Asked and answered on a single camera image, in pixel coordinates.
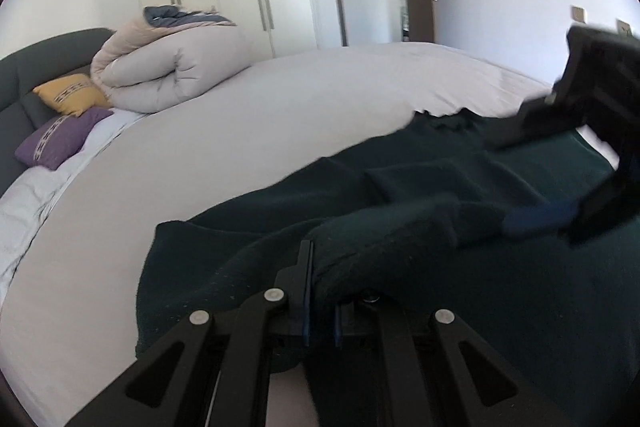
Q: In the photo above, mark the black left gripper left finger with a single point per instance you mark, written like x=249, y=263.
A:
x=213, y=369

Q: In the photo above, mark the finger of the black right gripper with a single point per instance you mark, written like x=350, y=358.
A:
x=607, y=207
x=542, y=118

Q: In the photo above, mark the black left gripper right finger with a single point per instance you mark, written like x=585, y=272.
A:
x=439, y=373

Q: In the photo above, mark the dark green knit sweater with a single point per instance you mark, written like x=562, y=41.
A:
x=417, y=215

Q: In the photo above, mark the white bed with sheet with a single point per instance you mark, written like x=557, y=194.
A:
x=67, y=323

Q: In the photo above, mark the white pillow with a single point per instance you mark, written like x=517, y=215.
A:
x=31, y=198

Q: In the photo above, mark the purple patterned cushion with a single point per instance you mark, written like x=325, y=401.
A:
x=60, y=139

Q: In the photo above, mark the yellow patterned cushion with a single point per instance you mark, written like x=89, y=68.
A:
x=71, y=95

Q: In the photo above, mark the dark grey bed headboard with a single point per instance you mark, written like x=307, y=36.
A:
x=22, y=112

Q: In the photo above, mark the folded beige duvet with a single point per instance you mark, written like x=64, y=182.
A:
x=167, y=56

